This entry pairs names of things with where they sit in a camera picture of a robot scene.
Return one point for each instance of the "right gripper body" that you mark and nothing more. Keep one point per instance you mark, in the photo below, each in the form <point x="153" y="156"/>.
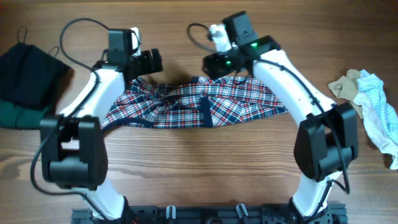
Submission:
<point x="217" y="64"/>

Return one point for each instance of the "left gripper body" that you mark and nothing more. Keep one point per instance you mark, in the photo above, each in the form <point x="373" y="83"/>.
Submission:
<point x="139" y="63"/>

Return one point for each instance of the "red blue plaid garment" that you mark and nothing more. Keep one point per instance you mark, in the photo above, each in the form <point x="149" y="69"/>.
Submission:
<point x="200" y="103"/>

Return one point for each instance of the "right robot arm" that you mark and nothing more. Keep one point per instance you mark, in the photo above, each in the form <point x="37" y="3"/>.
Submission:
<point x="327" y="140"/>

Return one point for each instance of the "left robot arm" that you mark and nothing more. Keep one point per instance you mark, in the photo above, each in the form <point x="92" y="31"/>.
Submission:
<point x="72" y="150"/>

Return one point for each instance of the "beige garment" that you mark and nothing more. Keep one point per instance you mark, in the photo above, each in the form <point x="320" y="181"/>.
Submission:
<point x="346" y="87"/>

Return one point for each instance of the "black folded garment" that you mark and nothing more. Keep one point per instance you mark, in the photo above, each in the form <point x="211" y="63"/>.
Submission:
<point x="30" y="77"/>

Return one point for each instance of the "green folded garment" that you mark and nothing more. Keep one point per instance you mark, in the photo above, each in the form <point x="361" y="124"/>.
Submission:
<point x="14" y="116"/>

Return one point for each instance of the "light blue striped garment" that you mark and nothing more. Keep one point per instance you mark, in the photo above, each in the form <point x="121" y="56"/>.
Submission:
<point x="379" y="117"/>

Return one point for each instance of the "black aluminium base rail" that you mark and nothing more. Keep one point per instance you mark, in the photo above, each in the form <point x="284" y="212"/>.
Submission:
<point x="266" y="213"/>

